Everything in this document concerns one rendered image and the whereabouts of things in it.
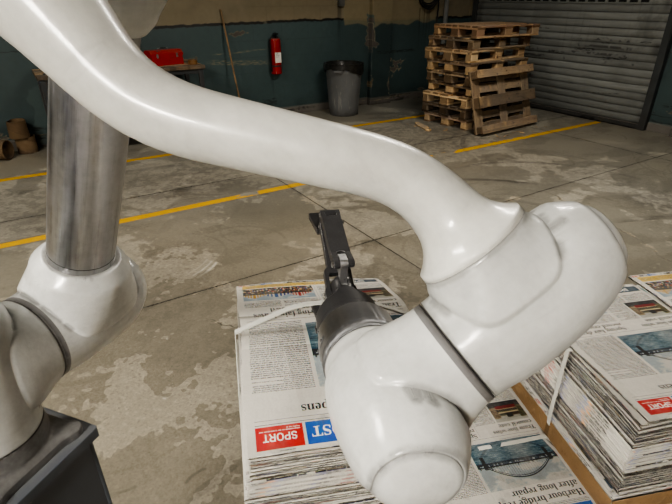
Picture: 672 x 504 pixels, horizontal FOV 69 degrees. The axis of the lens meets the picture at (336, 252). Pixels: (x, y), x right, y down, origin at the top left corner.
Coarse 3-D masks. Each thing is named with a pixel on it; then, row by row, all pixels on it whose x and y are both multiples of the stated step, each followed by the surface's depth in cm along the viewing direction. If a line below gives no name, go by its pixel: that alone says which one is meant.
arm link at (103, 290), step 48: (144, 0) 54; (48, 96) 61; (48, 144) 65; (96, 144) 64; (48, 192) 69; (96, 192) 68; (48, 240) 74; (96, 240) 73; (48, 288) 75; (96, 288) 77; (144, 288) 92; (96, 336) 82
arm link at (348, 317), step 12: (336, 312) 51; (348, 312) 50; (360, 312) 50; (372, 312) 50; (384, 312) 52; (324, 324) 52; (336, 324) 50; (348, 324) 49; (360, 324) 48; (372, 324) 48; (324, 336) 50; (336, 336) 48; (324, 348) 49; (324, 360) 49; (324, 372) 49
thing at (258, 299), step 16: (240, 288) 92; (256, 288) 91; (272, 288) 91; (288, 288) 91; (304, 288) 91; (320, 288) 91; (368, 288) 92; (384, 288) 92; (240, 304) 83; (256, 304) 83; (272, 304) 83; (288, 304) 83; (384, 304) 84; (240, 368) 82
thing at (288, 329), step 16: (400, 304) 84; (240, 320) 77; (272, 320) 78; (288, 320) 78; (304, 320) 78; (240, 336) 79; (256, 336) 74; (272, 336) 74; (288, 336) 74; (304, 336) 75; (240, 352) 79; (240, 384) 81; (240, 400) 77
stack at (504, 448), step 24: (504, 408) 110; (480, 432) 104; (504, 432) 104; (528, 432) 104; (480, 456) 99; (504, 456) 99; (528, 456) 98; (552, 456) 98; (480, 480) 94; (504, 480) 94; (528, 480) 94; (552, 480) 94; (576, 480) 94
